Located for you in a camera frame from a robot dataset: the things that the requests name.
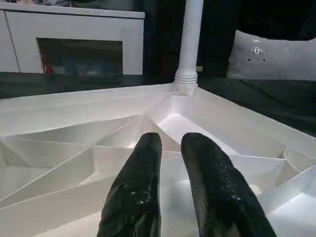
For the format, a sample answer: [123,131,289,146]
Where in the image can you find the white sideboard with glass doors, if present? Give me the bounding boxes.
[0,2,146,76]

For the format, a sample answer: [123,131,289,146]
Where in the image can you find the grey cushion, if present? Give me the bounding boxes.
[226,29,316,81]

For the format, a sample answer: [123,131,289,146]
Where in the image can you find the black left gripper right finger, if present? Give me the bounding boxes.
[181,132,277,237]

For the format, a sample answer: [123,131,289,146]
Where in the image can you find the black work mat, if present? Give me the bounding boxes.
[0,71,316,139]

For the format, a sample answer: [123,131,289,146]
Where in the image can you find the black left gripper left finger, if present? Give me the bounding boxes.
[96,132,163,237]

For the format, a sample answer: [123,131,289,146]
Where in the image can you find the white plastic table leg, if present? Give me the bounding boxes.
[174,0,204,97]

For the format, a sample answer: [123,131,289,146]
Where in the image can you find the white plastic table top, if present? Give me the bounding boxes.
[0,82,316,237]

